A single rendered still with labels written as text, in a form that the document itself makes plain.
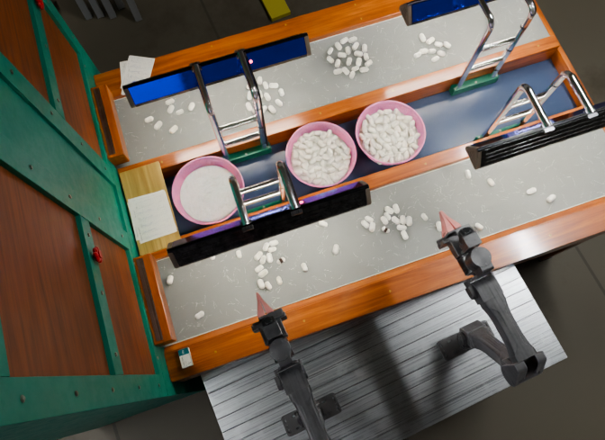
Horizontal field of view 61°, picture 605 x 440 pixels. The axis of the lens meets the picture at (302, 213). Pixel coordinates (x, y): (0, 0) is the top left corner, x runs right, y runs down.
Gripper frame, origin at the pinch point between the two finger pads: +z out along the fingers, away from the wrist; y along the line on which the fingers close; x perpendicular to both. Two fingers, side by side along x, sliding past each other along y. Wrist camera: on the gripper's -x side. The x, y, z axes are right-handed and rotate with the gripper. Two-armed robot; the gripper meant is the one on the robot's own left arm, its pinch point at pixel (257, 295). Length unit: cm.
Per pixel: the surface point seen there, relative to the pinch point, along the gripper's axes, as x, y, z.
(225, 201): 31, -2, 44
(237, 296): 31.8, 7.5, 9.4
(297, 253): 31.6, -18.0, 14.8
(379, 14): 26, -89, 92
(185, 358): 27.9, 30.4, -3.6
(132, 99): -4, 12, 74
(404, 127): 30, -76, 43
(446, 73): 27, -101, 56
